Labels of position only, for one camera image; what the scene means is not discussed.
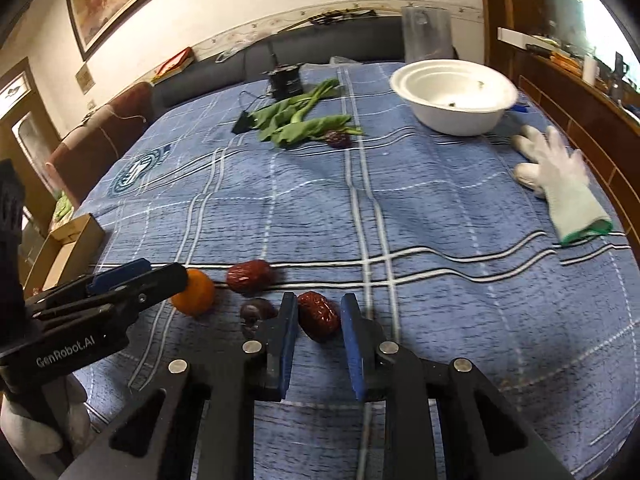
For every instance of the small black triangular part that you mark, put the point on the small black triangular part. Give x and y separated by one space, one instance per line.
242 122

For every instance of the red flat box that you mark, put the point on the red flat box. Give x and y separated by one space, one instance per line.
172 65

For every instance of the green vegetable leaf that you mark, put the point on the green vegetable leaf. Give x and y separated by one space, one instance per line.
310 130

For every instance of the small wall plaque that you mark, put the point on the small wall plaque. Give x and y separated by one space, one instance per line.
85 79

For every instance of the white oblong box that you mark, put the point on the white oblong box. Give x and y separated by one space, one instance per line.
512 36

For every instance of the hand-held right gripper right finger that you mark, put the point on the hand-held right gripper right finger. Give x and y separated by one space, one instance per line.
352 350

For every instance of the clear plastic container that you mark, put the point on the clear plastic container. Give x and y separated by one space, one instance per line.
427 35

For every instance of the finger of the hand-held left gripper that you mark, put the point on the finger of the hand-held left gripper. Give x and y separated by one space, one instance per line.
120 274
150 287

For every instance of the white glove with green cuff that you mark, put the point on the white glove with green cuff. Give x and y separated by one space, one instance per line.
570 190

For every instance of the white cup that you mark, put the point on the white cup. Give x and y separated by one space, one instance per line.
591 69

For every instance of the dark long tool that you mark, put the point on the dark long tool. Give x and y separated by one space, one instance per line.
332 16

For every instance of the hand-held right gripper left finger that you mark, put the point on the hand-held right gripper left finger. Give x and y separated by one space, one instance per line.
289 340

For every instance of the cardboard box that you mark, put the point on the cardboard box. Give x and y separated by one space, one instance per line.
65 255

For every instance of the rolled white glove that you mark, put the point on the rolled white glove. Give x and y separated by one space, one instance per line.
527 176

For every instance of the wooden door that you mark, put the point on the wooden door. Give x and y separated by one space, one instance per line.
22 110

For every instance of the white disposable bowl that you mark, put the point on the white disposable bowl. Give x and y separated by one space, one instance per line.
455 97

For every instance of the small orange mandarin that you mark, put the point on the small orange mandarin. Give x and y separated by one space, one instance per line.
197 296

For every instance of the dark shrivelled date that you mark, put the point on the dark shrivelled date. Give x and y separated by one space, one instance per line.
338 139

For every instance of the wrinkled red date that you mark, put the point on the wrinkled red date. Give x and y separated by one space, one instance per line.
250 276
320 316

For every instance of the dark grey sofa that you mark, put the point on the dark grey sofa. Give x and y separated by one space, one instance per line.
350 40

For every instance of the black motor device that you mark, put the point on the black motor device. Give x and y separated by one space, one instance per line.
285 79

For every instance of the blue pen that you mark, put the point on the blue pen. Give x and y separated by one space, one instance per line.
521 107

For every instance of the green leafy vegetable stalk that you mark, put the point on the green leafy vegetable stalk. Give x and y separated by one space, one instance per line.
292 107

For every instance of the person's left hand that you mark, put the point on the person's left hand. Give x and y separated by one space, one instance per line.
25 435

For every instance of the wooden sideboard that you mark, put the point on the wooden sideboard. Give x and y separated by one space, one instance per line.
590 125

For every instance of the brown leather chair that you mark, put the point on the brown leather chair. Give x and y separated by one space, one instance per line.
105 140

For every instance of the dark purple plum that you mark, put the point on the dark purple plum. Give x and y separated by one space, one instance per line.
252 310

